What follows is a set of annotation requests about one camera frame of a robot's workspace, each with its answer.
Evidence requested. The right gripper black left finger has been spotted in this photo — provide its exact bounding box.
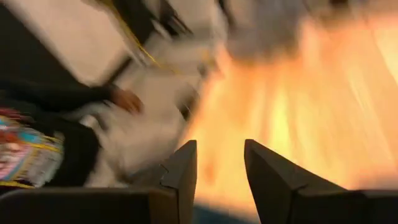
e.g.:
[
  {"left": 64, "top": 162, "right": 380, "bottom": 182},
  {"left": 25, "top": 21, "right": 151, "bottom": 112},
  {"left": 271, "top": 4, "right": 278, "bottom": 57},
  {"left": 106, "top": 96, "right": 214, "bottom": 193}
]
[{"left": 149, "top": 139, "right": 198, "bottom": 224}]

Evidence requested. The teal plastic bin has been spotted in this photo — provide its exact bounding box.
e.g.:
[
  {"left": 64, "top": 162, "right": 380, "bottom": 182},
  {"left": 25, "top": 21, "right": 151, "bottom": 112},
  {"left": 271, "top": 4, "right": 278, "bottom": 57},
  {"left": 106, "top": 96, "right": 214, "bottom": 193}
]
[{"left": 192, "top": 203, "right": 259, "bottom": 224}]

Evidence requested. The colourful patterned bag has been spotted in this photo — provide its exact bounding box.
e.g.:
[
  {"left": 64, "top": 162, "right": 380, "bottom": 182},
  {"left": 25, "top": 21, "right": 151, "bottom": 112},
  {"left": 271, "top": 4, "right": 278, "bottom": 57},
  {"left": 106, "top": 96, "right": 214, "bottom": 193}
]
[{"left": 0, "top": 107, "right": 65, "bottom": 190}]

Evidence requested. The person's hand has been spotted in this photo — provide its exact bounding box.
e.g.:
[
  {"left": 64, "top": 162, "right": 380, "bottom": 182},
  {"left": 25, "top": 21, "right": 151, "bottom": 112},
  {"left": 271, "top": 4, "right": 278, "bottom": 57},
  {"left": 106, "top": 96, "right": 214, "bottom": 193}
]
[{"left": 111, "top": 88, "right": 144, "bottom": 115}]

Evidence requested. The yellow floor cable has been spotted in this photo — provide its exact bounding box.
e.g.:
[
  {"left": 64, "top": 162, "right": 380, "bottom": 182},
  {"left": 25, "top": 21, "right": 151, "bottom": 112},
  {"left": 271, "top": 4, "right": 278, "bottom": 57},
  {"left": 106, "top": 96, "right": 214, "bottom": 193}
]
[{"left": 104, "top": 0, "right": 177, "bottom": 74}]

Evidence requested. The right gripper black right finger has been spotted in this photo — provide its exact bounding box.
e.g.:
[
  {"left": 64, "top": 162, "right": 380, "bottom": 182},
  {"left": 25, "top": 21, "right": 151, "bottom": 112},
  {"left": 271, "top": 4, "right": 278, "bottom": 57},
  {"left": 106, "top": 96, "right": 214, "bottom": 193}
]
[{"left": 244, "top": 139, "right": 363, "bottom": 224}]

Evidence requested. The person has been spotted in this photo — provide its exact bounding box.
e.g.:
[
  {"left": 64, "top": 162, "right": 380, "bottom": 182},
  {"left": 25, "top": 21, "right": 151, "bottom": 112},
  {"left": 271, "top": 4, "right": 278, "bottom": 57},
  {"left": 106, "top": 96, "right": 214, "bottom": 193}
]
[{"left": 0, "top": 4, "right": 144, "bottom": 189}]

